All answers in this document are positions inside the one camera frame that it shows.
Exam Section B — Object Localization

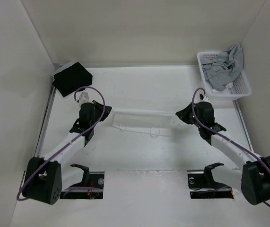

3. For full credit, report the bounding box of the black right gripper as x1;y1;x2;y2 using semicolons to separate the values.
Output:
175;102;203;128

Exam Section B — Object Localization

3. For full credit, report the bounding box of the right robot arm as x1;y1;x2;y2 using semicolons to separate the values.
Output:
170;102;270;205

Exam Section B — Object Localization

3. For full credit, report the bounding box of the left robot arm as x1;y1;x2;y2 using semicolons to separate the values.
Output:
17;101;112;205

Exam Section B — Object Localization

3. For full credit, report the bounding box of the folded black tank top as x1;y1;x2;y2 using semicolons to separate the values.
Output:
52;62;93;97

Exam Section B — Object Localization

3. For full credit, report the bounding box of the grey tank top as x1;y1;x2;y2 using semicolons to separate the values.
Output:
200;44;244;92

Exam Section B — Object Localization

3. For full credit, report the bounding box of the white folded tank top underneath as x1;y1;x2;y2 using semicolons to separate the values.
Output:
52;61;75;77

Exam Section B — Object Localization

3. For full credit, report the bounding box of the white plastic basket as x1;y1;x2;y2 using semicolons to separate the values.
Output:
197;51;252;102

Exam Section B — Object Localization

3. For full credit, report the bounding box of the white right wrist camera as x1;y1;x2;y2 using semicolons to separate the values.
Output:
198;94;211;103

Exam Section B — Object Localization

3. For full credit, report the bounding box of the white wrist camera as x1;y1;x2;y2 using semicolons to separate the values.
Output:
77;92;91;105
198;94;211;103

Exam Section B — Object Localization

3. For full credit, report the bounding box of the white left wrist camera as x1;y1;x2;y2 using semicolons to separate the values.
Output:
77;92;91;105

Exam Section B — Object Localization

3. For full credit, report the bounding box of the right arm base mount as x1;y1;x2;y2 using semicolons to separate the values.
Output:
187;163;234;199

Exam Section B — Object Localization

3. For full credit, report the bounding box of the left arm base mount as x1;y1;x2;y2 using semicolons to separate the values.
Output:
60;164;105;200

